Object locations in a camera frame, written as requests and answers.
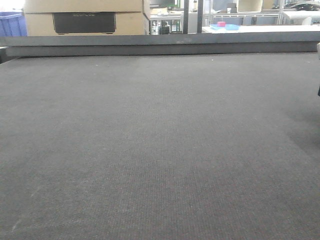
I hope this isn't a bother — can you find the beige box on shelf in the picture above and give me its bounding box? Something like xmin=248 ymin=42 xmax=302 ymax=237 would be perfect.
xmin=236 ymin=0 xmax=263 ymax=13

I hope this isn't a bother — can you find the small red block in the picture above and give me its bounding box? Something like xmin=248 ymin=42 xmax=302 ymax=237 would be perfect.
xmin=217 ymin=21 xmax=226 ymax=28

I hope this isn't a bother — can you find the flat blue tray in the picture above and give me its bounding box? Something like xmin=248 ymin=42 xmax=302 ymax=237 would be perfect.
xmin=209 ymin=24 xmax=240 ymax=31

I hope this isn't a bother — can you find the white metal shelf rack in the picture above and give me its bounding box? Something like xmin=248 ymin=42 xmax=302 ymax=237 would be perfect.
xmin=203 ymin=0 xmax=285 ymax=26

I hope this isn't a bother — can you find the blue bin far left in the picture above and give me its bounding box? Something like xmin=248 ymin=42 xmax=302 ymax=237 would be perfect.
xmin=0 ymin=11 xmax=28 ymax=37

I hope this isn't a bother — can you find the grey conveyor side rail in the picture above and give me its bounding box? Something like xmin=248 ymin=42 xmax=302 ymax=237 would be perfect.
xmin=0 ymin=31 xmax=320 ymax=58

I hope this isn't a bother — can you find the dark grey conveyor belt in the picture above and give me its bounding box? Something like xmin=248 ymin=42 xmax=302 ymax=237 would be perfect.
xmin=0 ymin=53 xmax=320 ymax=240

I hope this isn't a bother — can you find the large cardboard box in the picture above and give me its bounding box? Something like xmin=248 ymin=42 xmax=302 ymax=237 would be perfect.
xmin=23 ymin=0 xmax=150 ymax=37

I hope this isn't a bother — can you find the black vertical post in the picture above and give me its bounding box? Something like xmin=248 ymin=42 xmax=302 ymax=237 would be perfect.
xmin=182 ymin=0 xmax=189 ymax=35

